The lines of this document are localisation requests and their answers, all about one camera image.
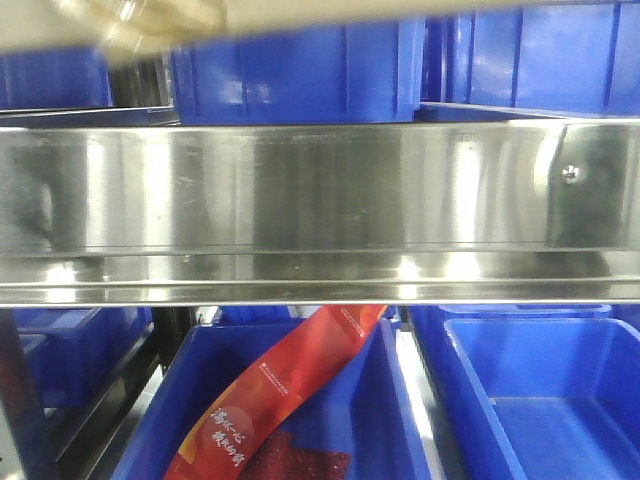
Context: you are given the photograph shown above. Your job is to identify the brown cardboard carton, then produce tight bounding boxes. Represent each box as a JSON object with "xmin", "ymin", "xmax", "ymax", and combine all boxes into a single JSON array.
[{"xmin": 0, "ymin": 0, "xmax": 640, "ymax": 69}]

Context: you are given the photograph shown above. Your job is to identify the blue bin lower centre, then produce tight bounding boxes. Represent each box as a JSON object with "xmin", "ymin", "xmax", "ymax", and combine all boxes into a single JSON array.
[{"xmin": 112, "ymin": 320, "xmax": 431, "ymax": 479}]

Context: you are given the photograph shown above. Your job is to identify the blue bin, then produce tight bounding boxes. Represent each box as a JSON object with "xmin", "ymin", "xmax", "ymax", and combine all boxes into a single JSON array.
[
  {"xmin": 172, "ymin": 17, "xmax": 425, "ymax": 125},
  {"xmin": 1, "ymin": 47, "xmax": 113, "ymax": 110},
  {"xmin": 13, "ymin": 307, "xmax": 152, "ymax": 408},
  {"xmin": 112, "ymin": 320, "xmax": 431, "ymax": 479},
  {"xmin": 421, "ymin": 1, "xmax": 639, "ymax": 116},
  {"xmin": 410, "ymin": 306, "xmax": 639, "ymax": 479}
]

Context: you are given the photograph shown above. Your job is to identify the blue bin upper centre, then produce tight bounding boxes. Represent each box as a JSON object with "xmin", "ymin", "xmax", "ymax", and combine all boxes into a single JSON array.
[{"xmin": 172, "ymin": 17, "xmax": 425, "ymax": 125}]

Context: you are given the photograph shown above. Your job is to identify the red snack bag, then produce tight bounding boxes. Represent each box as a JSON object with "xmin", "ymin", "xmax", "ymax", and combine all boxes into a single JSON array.
[{"xmin": 164, "ymin": 304, "xmax": 387, "ymax": 479}]

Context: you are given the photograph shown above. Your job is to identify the blue bin lower right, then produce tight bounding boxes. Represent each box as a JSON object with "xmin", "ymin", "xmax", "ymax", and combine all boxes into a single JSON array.
[{"xmin": 410, "ymin": 306, "xmax": 639, "ymax": 479}]

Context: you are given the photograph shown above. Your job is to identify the blue bin lower left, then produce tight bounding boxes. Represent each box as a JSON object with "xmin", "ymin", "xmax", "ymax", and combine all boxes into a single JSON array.
[{"xmin": 13, "ymin": 307, "xmax": 152, "ymax": 408}]

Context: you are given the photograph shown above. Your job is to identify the blue bin upper left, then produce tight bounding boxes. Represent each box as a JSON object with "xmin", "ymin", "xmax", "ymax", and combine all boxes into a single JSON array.
[{"xmin": 1, "ymin": 47, "xmax": 113, "ymax": 110}]

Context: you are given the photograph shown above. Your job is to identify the blue bin upper right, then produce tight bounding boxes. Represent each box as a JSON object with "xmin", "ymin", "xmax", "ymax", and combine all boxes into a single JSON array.
[{"xmin": 421, "ymin": 1, "xmax": 639, "ymax": 116}]

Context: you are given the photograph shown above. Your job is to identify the stainless steel shelf rail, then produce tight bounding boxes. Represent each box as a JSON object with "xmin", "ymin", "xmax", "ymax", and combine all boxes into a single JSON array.
[{"xmin": 1, "ymin": 119, "xmax": 639, "ymax": 306}]

